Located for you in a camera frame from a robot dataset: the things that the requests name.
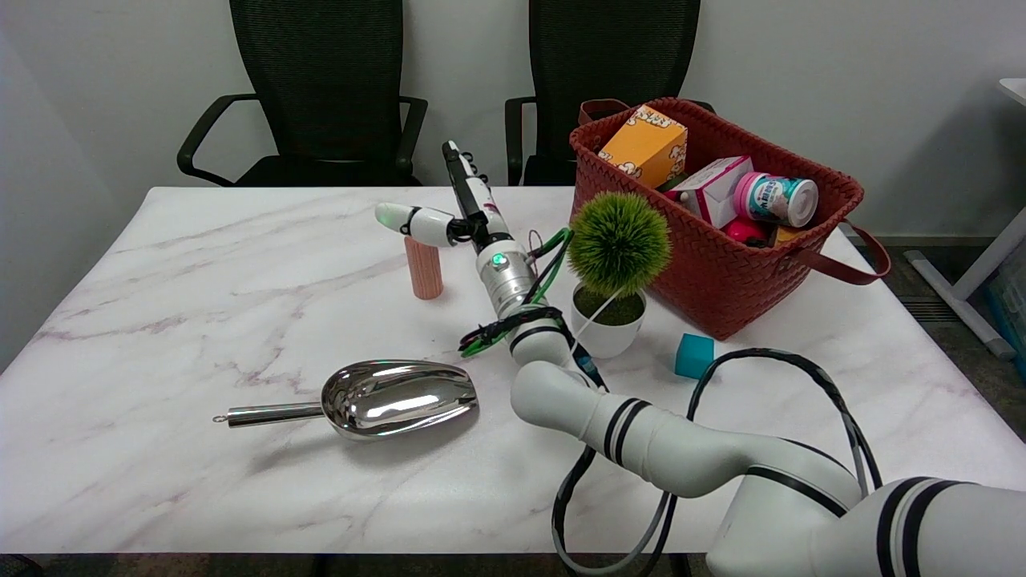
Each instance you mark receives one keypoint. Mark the pink teal canister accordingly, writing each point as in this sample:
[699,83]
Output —
[777,200]

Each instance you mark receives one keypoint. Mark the shiny metal scoop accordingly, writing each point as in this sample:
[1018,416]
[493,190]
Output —
[393,397]

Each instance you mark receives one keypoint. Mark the red ball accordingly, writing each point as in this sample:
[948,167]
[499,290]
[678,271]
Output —
[744,232]

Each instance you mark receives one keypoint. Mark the teal cube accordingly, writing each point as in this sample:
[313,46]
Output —
[693,357]

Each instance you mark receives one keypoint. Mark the green ball plant white pot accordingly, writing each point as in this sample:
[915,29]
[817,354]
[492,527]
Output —
[617,244]

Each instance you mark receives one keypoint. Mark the small orange item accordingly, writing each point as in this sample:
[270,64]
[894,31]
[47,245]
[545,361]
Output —
[785,236]

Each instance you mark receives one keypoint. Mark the blue storage bin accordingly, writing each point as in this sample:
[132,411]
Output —
[1011,308]

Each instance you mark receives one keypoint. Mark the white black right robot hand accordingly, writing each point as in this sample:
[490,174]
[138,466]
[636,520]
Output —
[485,208]

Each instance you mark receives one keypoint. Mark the black mesh office chair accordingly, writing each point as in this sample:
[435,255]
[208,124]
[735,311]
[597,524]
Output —
[609,56]
[321,80]

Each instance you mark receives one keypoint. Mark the wooden cylinder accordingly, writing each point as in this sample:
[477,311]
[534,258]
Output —
[425,272]

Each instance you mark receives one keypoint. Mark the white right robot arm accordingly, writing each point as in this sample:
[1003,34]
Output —
[681,449]

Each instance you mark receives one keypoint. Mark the orange popcorn box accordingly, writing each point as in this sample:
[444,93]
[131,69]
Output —
[645,148]

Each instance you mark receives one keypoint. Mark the red woven basket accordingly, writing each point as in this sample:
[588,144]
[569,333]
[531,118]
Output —
[713,280]

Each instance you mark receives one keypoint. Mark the white desk frame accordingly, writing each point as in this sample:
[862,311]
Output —
[990,260]

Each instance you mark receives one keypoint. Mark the white pink carton box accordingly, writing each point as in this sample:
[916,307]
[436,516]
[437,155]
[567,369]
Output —
[713,192]

